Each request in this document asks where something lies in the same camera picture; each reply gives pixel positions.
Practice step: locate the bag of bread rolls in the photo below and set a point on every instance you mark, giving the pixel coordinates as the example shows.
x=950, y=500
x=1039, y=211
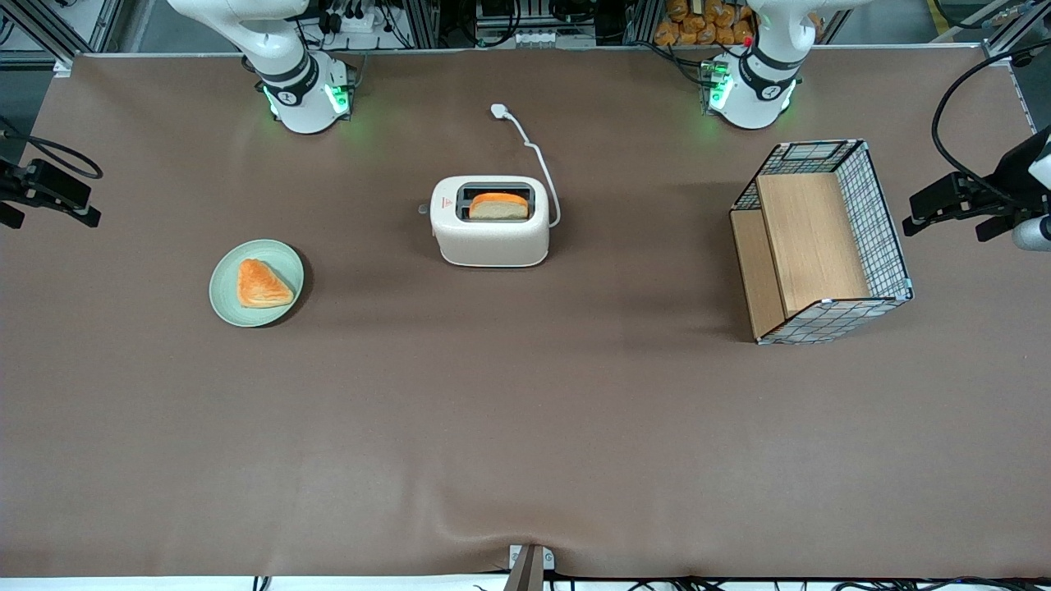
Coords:
x=698, y=25

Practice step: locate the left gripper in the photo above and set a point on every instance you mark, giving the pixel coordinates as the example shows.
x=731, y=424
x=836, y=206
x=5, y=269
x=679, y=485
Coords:
x=1007, y=177

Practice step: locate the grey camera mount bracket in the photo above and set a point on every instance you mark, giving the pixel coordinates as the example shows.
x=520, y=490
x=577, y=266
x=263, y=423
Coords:
x=530, y=566

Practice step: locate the toast slice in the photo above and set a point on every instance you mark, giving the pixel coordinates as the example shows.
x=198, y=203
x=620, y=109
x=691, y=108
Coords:
x=499, y=207

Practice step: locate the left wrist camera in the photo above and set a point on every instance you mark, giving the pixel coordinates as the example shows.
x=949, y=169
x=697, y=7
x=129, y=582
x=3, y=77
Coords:
x=1030, y=234

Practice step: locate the triangular orange pastry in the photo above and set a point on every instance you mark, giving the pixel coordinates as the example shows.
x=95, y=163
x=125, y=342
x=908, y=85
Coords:
x=261, y=286

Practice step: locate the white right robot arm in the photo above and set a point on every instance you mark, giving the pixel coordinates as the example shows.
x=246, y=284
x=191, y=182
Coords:
x=300, y=90

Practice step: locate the white power strip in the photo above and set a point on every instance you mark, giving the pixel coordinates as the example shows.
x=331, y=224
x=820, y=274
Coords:
x=353, y=18

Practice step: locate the pale green plate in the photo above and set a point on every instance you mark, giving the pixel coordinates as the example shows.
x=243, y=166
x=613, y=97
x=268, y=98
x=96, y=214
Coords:
x=226, y=295

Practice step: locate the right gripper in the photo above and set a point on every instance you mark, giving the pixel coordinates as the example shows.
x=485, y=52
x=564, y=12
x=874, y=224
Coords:
x=10, y=183

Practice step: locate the white two-slot toaster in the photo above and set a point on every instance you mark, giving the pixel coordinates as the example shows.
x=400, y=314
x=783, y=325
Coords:
x=493, y=242

